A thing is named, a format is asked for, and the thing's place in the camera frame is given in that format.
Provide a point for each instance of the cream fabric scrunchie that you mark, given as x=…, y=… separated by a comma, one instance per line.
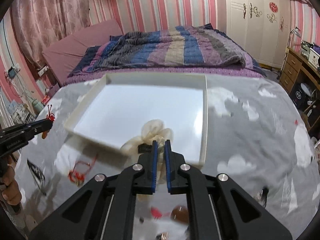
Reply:
x=153, y=130

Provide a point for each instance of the white shallow tray box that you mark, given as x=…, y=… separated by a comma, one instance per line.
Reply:
x=119, y=104

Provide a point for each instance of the grey polar bear blanket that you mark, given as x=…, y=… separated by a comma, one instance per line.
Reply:
x=255, y=135

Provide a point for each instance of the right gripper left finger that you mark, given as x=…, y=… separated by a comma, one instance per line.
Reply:
x=104, y=207

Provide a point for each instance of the red cord gourd pendant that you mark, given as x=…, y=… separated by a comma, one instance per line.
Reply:
x=51, y=117

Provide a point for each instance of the person's left hand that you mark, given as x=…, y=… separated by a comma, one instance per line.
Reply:
x=12, y=192

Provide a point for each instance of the red cord bead charm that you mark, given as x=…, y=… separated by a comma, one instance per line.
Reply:
x=81, y=169

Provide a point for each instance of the green water bottle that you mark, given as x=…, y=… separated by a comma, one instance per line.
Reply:
x=37, y=106

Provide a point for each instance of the silver desk lamp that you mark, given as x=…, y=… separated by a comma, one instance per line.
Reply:
x=294, y=32

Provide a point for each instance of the pink patterned curtain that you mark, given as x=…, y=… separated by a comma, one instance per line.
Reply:
x=40, y=23

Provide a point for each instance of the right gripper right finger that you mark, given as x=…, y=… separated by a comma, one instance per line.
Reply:
x=218, y=207

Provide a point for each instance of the wall power strip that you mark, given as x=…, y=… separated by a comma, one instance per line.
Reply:
x=42, y=70

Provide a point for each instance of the striped purple blue quilt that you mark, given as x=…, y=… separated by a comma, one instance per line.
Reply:
x=182, y=48

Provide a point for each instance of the silver charm black tassel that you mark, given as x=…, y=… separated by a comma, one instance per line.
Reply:
x=262, y=196

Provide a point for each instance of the wooden desk with drawers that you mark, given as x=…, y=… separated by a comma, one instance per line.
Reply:
x=301, y=81

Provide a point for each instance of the white decorated wardrobe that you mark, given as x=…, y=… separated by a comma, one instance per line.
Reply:
x=261, y=27

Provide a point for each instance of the brown amber teardrop pendant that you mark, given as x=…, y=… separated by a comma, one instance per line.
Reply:
x=180, y=214

